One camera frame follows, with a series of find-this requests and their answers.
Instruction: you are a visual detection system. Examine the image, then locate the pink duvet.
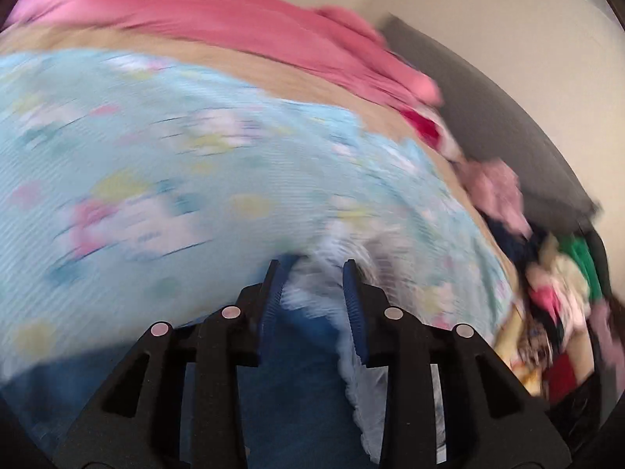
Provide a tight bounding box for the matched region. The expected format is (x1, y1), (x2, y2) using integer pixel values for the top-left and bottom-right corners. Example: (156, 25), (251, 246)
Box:
(7, 0), (445, 113)

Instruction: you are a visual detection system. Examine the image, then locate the red cloth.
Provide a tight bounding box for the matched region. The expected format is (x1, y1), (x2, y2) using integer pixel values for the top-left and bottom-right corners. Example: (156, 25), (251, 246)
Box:
(400, 107), (443, 150)

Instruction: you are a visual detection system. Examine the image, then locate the pile of mixed clothes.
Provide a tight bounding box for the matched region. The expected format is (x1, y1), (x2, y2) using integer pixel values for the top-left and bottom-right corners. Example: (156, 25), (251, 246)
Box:
(476, 208), (613, 418)

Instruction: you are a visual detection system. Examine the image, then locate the blue denim pants lace hem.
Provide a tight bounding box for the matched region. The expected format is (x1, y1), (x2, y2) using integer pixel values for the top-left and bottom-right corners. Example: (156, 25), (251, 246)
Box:
(0, 237), (447, 469)

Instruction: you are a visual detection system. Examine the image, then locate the grey padded headboard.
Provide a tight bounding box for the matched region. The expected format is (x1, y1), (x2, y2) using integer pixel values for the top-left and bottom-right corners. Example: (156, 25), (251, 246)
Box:
(378, 14), (604, 228)

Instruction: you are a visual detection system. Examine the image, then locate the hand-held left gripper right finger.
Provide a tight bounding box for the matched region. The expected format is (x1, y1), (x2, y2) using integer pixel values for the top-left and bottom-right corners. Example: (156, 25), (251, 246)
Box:
(343, 259), (573, 469)

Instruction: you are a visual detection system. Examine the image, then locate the tan bed sheet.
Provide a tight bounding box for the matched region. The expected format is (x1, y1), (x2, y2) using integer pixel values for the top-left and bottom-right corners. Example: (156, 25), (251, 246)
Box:
(0, 24), (518, 284)

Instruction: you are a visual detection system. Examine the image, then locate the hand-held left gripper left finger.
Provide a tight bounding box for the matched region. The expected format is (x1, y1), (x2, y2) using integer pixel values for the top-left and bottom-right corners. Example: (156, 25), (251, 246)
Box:
(53, 258), (285, 469)

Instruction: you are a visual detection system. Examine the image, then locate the cartoon printed blue blanket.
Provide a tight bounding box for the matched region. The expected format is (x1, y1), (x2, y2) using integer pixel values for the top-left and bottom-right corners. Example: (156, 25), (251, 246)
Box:
(0, 49), (518, 392)

